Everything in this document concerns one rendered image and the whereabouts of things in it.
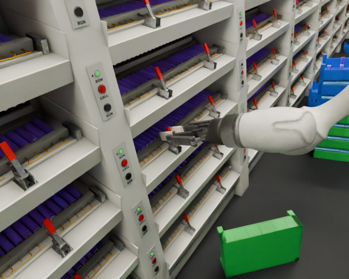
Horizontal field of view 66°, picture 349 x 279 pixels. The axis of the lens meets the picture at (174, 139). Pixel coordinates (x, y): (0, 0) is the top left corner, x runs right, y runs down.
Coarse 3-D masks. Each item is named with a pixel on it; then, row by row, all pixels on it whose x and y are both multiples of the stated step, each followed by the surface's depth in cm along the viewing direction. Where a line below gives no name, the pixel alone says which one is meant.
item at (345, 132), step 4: (332, 128) 147; (336, 128) 146; (340, 128) 145; (344, 128) 144; (348, 128) 143; (332, 132) 148; (336, 132) 147; (340, 132) 146; (344, 132) 145; (348, 132) 144; (340, 136) 147; (344, 136) 146; (348, 136) 145
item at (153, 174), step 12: (216, 84) 117; (228, 96) 116; (216, 108) 110; (228, 108) 111; (192, 120) 103; (204, 120) 103; (168, 144) 91; (168, 156) 86; (180, 156) 87; (156, 168) 82; (168, 168) 84; (144, 180) 75; (156, 180) 80
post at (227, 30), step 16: (240, 0) 100; (208, 32) 107; (224, 32) 104; (240, 48) 108; (224, 80) 114; (240, 96) 116; (240, 112) 120; (240, 160) 131; (240, 176) 135; (240, 192) 141
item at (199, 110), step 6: (216, 96) 113; (204, 102) 109; (198, 108) 105; (192, 114) 102; (198, 114) 105; (186, 120) 98; (150, 144) 86; (156, 144) 87; (144, 150) 84; (150, 150) 85; (138, 156) 82; (144, 156) 83; (144, 162) 82
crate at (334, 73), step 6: (324, 54) 147; (324, 60) 148; (330, 60) 148; (336, 60) 147; (348, 60) 144; (324, 66) 134; (336, 66) 148; (348, 66) 146; (324, 72) 135; (330, 72) 134; (336, 72) 132; (342, 72) 131; (348, 72) 130; (324, 78) 136; (330, 78) 135; (336, 78) 134; (342, 78) 132; (348, 78) 131
